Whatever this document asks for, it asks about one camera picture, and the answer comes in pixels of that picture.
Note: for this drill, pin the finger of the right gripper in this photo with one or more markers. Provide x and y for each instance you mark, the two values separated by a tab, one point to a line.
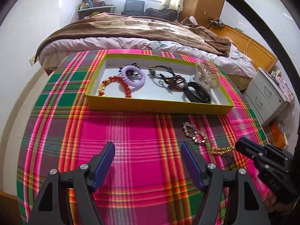
249	148

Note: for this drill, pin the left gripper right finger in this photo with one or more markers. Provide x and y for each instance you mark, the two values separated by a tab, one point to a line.
244	204

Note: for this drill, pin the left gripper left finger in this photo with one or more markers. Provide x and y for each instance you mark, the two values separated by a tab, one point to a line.
52	204

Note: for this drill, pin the black fitness band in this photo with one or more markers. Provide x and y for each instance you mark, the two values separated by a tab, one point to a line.
196	93

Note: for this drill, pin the rose gold hair claw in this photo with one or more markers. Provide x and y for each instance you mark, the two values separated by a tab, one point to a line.
206	76

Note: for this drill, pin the grey drawer nightstand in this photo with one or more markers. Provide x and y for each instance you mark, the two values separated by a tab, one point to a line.
266	98

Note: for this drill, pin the plaid pink tablecloth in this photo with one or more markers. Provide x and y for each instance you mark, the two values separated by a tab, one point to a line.
147	182

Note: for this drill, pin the wooden headboard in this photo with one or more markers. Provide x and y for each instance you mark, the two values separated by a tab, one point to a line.
261	57

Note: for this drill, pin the yellow shallow tray box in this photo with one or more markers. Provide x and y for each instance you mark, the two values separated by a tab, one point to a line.
154	96

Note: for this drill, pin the bed with brown blanket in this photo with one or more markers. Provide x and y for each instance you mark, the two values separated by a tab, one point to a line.
113	31

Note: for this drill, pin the wooden wardrobe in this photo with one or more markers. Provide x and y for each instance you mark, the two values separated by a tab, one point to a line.
202	10

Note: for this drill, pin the cluttered desk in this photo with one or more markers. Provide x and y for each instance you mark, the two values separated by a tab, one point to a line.
88	12

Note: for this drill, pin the black office chair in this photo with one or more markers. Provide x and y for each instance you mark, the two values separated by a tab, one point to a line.
133	8

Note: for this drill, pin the black hair tie small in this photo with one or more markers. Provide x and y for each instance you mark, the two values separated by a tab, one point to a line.
129	70

